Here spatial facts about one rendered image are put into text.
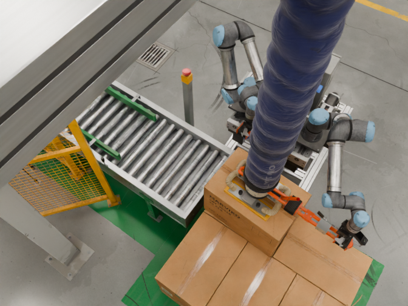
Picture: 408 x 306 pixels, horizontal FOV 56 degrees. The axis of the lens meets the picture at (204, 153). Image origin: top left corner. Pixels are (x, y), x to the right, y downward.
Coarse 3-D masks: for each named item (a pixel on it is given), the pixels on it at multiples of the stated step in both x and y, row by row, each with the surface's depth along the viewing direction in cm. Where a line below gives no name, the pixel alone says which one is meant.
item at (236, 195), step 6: (240, 186) 255; (228, 192) 252; (234, 192) 252; (240, 192) 249; (234, 198) 251; (240, 198) 250; (246, 204) 249; (258, 204) 245; (264, 204) 248; (252, 210) 247; (258, 210) 246; (264, 216) 244
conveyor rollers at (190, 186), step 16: (96, 112) 334; (112, 112) 336; (96, 128) 327; (144, 128) 326; (160, 128) 327; (128, 144) 318; (144, 144) 319; (160, 144) 321; (192, 144) 320; (112, 160) 312; (128, 160) 311; (144, 160) 312; (160, 160) 314; (208, 160) 311; (224, 160) 311; (144, 176) 305; (160, 176) 307; (208, 176) 305; (160, 192) 299
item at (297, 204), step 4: (292, 196) 238; (288, 200) 235; (292, 200) 236; (300, 200) 235; (288, 204) 235; (292, 204) 235; (296, 204) 235; (300, 204) 235; (284, 208) 236; (288, 208) 233; (292, 208) 234; (296, 208) 234; (288, 212) 236; (292, 212) 233
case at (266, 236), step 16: (240, 160) 266; (224, 176) 260; (208, 192) 259; (224, 192) 254; (304, 192) 254; (208, 208) 284; (224, 208) 261; (240, 208) 249; (240, 224) 262; (256, 224) 244; (272, 224) 244; (288, 224) 244; (256, 240) 266; (272, 240) 245
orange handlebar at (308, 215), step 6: (240, 168) 248; (240, 174) 247; (270, 192) 239; (282, 192) 240; (276, 198) 238; (306, 210) 234; (306, 216) 232; (312, 216) 232; (312, 222) 230; (330, 228) 229; (330, 234) 227
